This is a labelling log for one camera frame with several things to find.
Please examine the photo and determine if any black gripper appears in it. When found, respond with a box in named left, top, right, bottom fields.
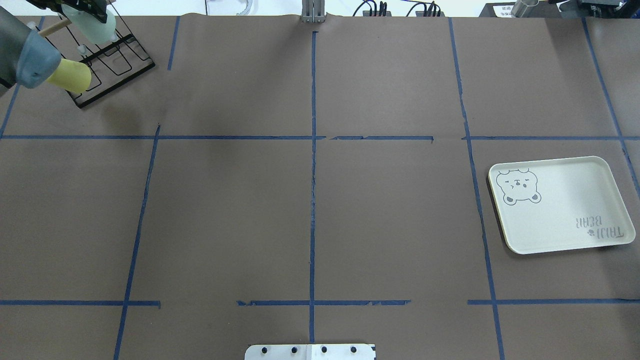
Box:
left=27, top=0, right=114, bottom=25

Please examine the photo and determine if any light green cup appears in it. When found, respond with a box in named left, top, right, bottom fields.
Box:
left=61, top=4, right=118, bottom=44

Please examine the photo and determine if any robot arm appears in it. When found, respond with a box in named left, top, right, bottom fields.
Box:
left=0, top=0, right=117, bottom=95

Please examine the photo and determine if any yellow cup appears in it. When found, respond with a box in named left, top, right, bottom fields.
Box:
left=46, top=58, right=93, bottom=94

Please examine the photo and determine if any cream bear tray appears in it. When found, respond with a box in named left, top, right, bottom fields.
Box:
left=487, top=156, right=636, bottom=255

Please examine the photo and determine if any lower orange connector box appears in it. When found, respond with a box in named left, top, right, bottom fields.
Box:
left=405, top=0, right=446, bottom=18

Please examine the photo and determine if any metal cylinder can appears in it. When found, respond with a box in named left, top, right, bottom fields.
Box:
left=510, top=0, right=540, bottom=18

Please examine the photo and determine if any black wire cup rack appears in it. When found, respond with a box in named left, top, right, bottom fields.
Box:
left=27, top=2, right=156, bottom=109

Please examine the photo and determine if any aluminium frame post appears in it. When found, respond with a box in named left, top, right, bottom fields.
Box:
left=301, top=0, right=327, bottom=24

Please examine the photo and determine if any white camera pedestal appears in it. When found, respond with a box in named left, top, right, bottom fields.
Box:
left=244, top=343, right=377, bottom=360

